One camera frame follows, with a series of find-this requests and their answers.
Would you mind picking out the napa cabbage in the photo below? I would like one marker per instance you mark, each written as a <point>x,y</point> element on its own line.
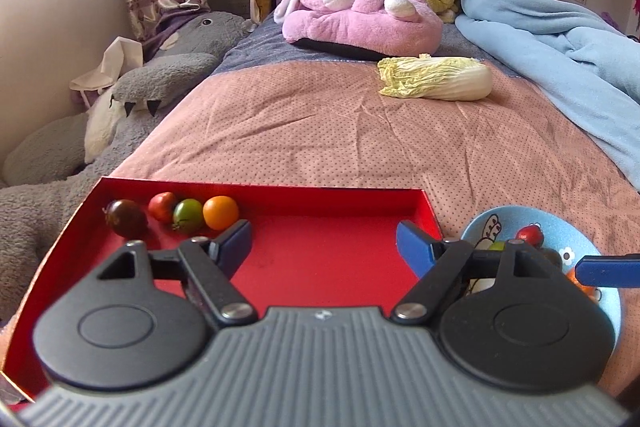
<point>447,78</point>

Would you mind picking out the large green tomato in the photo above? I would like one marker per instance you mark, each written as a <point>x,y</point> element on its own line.
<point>497,246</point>

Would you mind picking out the dark purple tomato in tray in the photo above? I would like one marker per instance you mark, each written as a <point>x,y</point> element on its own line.
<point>126,218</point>

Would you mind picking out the red strawberry tomato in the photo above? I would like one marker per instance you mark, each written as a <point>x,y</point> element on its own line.
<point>531,234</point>

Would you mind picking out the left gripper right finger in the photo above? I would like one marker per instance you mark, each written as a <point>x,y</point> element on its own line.
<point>444,270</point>

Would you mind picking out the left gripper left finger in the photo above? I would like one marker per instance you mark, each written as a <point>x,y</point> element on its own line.
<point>204,267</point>

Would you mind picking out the grey plush shark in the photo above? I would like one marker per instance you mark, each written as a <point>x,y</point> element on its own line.
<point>72,155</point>

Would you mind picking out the pink dotted bedspread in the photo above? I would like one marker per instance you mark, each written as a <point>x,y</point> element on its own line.
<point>319,123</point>

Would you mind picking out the white tote bag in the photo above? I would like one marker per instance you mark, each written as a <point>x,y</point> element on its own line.
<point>121,56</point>

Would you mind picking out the pink plush rabbit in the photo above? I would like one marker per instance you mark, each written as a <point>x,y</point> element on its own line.
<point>361,29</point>

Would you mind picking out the dark purple tomato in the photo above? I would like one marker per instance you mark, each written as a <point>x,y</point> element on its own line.
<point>126,218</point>
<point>552,256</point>

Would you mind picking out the small green tomato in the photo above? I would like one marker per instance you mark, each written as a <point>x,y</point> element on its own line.
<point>188,216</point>

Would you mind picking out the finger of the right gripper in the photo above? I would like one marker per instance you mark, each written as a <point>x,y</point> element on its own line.
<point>609,271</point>

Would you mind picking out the red shallow box tray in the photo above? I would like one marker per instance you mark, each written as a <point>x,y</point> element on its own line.
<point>312,246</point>

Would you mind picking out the light blue blanket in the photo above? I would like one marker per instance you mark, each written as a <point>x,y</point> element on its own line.
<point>586,68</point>

